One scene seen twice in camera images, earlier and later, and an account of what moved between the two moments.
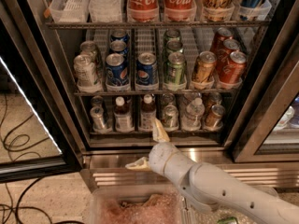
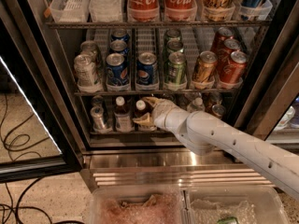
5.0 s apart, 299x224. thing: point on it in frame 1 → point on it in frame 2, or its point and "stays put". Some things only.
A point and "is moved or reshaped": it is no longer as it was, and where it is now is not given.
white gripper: (159, 159) → (163, 110)
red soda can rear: (222, 34) stays put
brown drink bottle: (148, 113) is moved or reshaped
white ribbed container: (105, 5) stays put
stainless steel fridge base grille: (106, 168) stays put
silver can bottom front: (98, 119) stays put
